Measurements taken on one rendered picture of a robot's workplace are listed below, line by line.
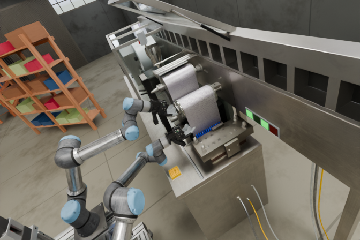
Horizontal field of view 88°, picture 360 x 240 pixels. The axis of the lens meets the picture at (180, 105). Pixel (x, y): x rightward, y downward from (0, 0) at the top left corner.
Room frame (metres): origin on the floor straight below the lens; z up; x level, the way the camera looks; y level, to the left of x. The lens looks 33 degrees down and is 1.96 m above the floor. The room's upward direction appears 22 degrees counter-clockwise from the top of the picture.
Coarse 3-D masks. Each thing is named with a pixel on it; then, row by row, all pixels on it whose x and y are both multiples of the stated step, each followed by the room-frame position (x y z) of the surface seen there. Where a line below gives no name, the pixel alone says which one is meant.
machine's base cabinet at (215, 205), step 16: (256, 160) 0.80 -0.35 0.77; (224, 176) 0.75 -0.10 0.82; (240, 176) 0.77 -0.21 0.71; (256, 176) 0.79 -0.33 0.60; (192, 192) 0.70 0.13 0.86; (208, 192) 0.72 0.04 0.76; (224, 192) 0.74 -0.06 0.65; (240, 192) 0.76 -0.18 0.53; (192, 208) 0.69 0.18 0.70; (208, 208) 0.71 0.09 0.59; (224, 208) 0.73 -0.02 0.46; (240, 208) 0.76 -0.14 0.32; (256, 208) 0.78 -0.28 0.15; (208, 224) 0.70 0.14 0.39; (224, 224) 0.72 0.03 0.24
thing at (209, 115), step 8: (216, 104) 1.04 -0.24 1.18; (200, 112) 1.01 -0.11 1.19; (208, 112) 1.02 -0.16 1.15; (216, 112) 1.03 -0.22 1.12; (192, 120) 1.00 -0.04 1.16; (200, 120) 1.01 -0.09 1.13; (208, 120) 1.02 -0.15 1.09; (216, 120) 1.03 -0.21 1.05; (200, 128) 1.01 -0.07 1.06; (208, 128) 1.02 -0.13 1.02
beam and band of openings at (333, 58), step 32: (192, 32) 1.34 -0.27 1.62; (224, 32) 0.96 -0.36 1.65; (256, 32) 0.79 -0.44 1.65; (224, 64) 1.01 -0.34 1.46; (256, 64) 0.84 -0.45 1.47; (288, 64) 0.57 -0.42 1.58; (320, 64) 0.46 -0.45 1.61; (352, 64) 0.37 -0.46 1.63; (320, 96) 0.48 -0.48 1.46; (352, 96) 0.41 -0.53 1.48
